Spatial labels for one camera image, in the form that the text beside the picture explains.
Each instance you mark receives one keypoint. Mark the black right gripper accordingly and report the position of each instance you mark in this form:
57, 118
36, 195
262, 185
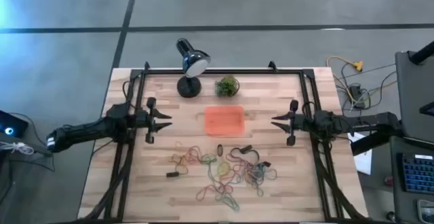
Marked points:
293, 122

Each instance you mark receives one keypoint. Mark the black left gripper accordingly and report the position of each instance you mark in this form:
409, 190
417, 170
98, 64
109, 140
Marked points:
151, 120

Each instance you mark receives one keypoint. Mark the large thin black rubber band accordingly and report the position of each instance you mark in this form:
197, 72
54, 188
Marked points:
258, 157

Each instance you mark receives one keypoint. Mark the thick black rubber band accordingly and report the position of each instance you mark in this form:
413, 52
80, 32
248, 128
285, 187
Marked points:
266, 164
247, 148
172, 174

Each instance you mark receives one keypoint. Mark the yellow rubber band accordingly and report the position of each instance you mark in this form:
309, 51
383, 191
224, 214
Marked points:
186, 169
218, 169

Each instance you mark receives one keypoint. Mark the green rubber band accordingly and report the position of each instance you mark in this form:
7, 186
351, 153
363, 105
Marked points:
208, 156

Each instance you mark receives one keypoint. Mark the small oval black rubber band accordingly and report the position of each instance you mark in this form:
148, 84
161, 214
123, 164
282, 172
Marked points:
218, 150

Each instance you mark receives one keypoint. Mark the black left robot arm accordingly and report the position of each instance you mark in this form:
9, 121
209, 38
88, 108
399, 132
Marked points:
88, 130

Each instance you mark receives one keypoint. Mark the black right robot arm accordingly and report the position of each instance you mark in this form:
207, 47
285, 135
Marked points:
373, 119

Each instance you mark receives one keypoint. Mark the orange translucent plastic bin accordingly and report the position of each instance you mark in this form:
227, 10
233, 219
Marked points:
223, 120

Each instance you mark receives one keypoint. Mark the black desk lamp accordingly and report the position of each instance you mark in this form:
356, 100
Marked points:
188, 87

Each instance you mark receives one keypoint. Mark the small green potted plant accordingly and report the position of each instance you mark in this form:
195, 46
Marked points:
226, 86

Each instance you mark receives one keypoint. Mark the black power adapter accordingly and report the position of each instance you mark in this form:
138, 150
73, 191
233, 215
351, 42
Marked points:
356, 96

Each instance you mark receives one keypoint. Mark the black desk support beam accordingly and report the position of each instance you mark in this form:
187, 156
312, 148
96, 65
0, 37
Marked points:
366, 146

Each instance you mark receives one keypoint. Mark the white paper sheet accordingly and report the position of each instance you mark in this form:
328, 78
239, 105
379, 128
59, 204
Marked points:
364, 163

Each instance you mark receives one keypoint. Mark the small red object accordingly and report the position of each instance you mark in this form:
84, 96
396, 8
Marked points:
389, 181

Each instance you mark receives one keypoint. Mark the dark grey side desk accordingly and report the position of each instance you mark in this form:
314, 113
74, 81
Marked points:
396, 183

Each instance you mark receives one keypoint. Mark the grey workstation desk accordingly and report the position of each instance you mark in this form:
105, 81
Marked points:
413, 95

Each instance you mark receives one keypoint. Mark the black box with blue light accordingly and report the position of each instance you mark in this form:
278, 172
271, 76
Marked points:
17, 124

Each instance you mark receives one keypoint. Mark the backlit computer keyboard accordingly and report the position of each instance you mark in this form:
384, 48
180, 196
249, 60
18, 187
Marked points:
418, 173

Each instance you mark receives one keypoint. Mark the black stand pole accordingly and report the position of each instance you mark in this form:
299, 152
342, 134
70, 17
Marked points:
422, 54

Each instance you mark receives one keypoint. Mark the light grey handheld device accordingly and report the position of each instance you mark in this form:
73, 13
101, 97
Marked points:
426, 208

